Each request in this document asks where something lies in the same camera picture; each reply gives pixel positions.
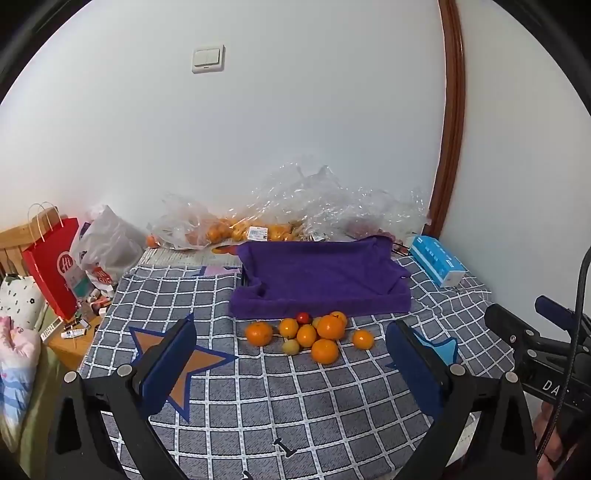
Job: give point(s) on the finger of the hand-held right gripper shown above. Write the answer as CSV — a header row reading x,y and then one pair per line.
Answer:
x,y
508,323
554,310

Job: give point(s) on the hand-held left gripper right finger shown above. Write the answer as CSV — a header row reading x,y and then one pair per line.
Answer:
x,y
415,364

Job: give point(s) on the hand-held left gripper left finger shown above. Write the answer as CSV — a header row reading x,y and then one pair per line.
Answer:
x,y
171,364

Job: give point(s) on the orange mandarin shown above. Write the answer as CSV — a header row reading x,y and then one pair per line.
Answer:
x,y
306,335
289,327
259,333
363,339
325,350
331,326

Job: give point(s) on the mandarin with green stem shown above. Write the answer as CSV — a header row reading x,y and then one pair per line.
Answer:
x,y
340,315

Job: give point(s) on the red jujube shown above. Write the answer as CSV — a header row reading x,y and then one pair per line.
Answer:
x,y
303,317

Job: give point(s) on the purple towel-lined tray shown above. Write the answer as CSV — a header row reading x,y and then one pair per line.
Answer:
x,y
318,277

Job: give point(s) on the person's right hand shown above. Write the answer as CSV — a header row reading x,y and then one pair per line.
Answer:
x,y
544,422

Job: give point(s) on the blue tissue pack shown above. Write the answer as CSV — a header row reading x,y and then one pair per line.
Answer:
x,y
436,258

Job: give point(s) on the clutter of small bottles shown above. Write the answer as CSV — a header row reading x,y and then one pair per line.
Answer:
x,y
92,304

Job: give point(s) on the wooden nightstand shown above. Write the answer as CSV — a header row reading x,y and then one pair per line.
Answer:
x,y
69,350

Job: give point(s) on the pale printed mat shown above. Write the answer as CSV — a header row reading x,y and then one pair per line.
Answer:
x,y
184,257

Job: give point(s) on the grey checkered bed sheet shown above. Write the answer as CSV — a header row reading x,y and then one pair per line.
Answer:
x,y
286,406

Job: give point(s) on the white plastic bag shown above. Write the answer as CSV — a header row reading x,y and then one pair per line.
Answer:
x,y
111,244

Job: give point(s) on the olive green sheet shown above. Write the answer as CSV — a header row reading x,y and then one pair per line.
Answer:
x,y
44,415

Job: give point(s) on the clear bag of red jujubes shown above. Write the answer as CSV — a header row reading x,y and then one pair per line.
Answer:
x,y
376,230

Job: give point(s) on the red paper bag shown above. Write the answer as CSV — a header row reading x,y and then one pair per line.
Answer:
x,y
48,272

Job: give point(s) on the pastel striped blanket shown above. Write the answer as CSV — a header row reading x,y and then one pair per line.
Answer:
x,y
16,369

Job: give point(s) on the labelled clear bag of mandarins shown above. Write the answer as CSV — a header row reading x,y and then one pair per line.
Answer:
x,y
257,233

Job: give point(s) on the white floral pillow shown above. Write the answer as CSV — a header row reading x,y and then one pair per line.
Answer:
x,y
21,300

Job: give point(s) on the crumpled clear plastic bag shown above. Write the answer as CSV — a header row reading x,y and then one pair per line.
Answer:
x,y
323,198

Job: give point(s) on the wooden headboard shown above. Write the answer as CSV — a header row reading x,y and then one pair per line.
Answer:
x,y
11,244

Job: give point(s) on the brown wooden door frame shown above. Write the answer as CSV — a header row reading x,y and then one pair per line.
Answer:
x,y
455,115

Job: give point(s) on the white light switch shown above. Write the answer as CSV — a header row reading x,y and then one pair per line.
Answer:
x,y
208,58

